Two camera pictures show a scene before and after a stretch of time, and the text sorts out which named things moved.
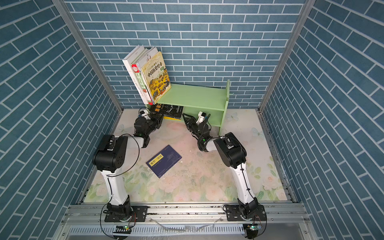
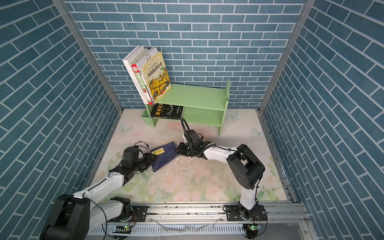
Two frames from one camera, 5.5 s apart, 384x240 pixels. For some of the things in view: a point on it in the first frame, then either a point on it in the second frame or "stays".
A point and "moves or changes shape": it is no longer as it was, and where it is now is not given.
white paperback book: x=127 y=61 stays
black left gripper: x=157 y=120 to x=150 y=160
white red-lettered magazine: x=148 y=55 stays
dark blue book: x=163 y=161 moves or changes shape
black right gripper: x=193 y=122 to x=180 y=150
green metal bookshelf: x=212 y=100 stays
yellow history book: x=157 y=76 stays
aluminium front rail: x=187 y=222 stays
